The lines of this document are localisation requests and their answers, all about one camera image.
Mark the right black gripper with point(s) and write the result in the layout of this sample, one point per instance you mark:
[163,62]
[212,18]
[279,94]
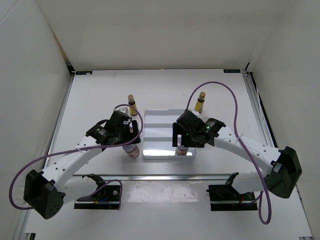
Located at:
[177,130]

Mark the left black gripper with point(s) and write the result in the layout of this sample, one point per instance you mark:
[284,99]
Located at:
[130,136]

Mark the brown spice jar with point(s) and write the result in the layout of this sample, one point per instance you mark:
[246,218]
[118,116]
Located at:
[181,150]
[132,150]

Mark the blue-label silver-cap jar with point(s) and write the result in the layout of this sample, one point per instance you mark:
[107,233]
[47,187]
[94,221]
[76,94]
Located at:
[134,127]

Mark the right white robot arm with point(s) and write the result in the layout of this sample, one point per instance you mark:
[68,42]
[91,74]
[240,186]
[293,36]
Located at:
[276,170]

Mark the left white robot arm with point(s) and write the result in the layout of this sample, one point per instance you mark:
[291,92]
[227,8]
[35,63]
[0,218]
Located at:
[46,191]

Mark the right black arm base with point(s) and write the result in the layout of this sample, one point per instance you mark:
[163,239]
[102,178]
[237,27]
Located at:
[223,197]

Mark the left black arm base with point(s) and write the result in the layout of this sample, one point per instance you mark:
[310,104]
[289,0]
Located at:
[109,196]

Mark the white tiered organizer tray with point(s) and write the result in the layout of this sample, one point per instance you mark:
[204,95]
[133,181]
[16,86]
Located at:
[158,136]

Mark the left yellow sauce bottle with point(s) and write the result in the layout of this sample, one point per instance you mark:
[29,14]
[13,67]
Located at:
[133,107]

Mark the yellow sauce bottle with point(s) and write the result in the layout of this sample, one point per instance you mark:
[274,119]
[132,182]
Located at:
[133,107]
[200,102]

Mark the right yellow sauce bottle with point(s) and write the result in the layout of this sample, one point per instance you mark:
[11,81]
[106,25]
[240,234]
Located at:
[200,102]

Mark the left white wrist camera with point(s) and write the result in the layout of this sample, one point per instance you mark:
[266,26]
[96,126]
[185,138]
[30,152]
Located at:
[123,110]

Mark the aluminium table rail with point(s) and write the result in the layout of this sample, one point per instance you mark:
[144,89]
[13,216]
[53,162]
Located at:
[160,177]

